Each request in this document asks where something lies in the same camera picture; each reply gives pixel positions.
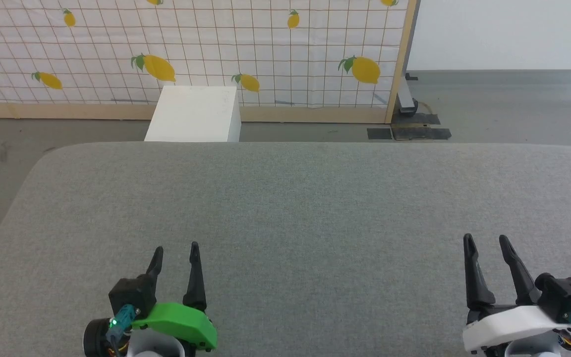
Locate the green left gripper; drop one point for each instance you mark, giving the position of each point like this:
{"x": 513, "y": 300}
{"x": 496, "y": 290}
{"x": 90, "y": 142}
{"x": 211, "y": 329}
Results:
{"x": 181, "y": 322}

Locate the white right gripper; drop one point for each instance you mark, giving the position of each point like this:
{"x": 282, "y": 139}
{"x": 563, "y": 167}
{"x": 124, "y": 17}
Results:
{"x": 513, "y": 325}

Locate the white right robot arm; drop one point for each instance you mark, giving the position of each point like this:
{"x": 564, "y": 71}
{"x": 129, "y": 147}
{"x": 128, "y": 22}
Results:
{"x": 523, "y": 348}

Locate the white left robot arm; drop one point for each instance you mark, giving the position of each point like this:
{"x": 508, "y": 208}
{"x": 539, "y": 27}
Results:
{"x": 98, "y": 339}

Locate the white box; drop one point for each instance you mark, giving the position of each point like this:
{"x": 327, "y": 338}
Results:
{"x": 194, "y": 114}

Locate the black floor tape patch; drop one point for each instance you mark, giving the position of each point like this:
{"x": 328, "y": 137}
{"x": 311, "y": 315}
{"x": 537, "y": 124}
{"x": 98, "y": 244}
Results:
{"x": 422, "y": 134}
{"x": 424, "y": 119}

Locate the grey metal partition foot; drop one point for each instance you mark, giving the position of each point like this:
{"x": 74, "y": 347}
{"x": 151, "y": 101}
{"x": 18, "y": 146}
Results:
{"x": 405, "y": 96}

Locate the lemon print wooden partition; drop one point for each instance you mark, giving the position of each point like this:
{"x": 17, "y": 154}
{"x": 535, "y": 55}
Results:
{"x": 265, "y": 49}

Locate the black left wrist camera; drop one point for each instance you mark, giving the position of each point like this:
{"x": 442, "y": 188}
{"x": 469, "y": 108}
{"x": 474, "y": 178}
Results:
{"x": 132, "y": 295}

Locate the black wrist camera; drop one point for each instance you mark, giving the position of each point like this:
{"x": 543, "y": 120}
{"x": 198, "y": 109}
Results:
{"x": 132, "y": 295}
{"x": 565, "y": 295}

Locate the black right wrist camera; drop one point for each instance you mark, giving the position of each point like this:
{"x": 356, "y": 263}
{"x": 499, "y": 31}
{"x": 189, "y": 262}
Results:
{"x": 565, "y": 295}

